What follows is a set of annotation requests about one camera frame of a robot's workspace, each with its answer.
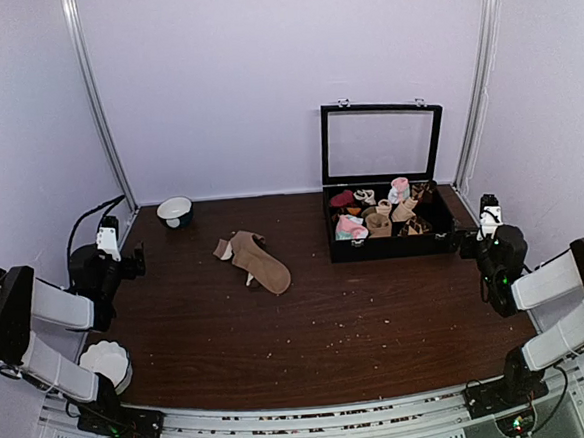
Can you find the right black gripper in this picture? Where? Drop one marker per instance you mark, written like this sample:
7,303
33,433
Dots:
467,252

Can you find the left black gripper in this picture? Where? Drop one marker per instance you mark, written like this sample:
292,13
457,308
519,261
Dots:
138,269

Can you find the cream and brown sock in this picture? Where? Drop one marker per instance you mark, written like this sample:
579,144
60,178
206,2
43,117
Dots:
224,249

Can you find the tan brown ribbed sock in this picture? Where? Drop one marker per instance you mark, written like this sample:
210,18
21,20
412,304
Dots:
249,254

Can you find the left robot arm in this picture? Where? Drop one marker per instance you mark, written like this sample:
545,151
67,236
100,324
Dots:
95,271

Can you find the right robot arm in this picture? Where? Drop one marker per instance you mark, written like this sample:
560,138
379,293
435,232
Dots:
509,288

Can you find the black storage box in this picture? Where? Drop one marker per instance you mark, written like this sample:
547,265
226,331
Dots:
445,236

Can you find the brown diamond rolled sock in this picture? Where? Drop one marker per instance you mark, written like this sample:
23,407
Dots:
415,225

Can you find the dark bowl white inside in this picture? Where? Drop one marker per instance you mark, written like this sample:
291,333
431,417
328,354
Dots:
175,212

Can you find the brown argyle rolled sock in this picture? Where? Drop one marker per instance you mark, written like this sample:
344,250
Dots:
423,192

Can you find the beige rolled sock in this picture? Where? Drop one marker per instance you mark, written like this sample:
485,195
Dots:
404,210

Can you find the pink white rolled sock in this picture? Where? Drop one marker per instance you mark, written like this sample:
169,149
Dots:
399,191

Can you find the white scalloped bowl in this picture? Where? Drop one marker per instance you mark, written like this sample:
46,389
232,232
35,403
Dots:
112,361

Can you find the tan rolled sock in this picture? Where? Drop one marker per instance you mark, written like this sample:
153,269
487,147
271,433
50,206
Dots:
377,219

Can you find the cream brown rolled sock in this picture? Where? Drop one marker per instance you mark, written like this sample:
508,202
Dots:
365,197

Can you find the orange sock piece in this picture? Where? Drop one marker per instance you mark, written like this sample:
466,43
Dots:
354,211

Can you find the pink mint rolled sock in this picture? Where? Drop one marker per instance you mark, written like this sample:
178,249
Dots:
350,228

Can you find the dark red rolled sock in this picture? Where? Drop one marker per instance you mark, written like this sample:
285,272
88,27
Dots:
343,200

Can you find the black glass box lid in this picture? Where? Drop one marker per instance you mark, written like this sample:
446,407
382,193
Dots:
376,143

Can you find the right round circuit board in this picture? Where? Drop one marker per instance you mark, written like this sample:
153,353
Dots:
517,425

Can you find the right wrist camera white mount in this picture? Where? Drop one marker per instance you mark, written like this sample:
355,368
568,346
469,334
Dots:
490,217

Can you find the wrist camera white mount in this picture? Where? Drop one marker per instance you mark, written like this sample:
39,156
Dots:
490,217
107,237

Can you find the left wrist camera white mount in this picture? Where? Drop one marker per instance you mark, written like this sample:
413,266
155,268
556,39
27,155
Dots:
107,237

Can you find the right aluminium frame post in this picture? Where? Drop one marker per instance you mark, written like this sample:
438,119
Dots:
479,96

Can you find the aluminium frame post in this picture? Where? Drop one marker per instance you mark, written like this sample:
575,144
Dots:
479,96
75,28

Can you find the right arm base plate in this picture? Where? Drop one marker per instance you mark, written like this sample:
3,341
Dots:
484,399

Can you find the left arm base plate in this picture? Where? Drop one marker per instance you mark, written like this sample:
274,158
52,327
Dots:
135,423

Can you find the front aluminium rail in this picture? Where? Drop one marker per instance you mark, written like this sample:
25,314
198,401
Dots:
438,414

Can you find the left aluminium frame post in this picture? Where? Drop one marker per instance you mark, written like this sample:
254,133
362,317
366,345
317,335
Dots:
75,28

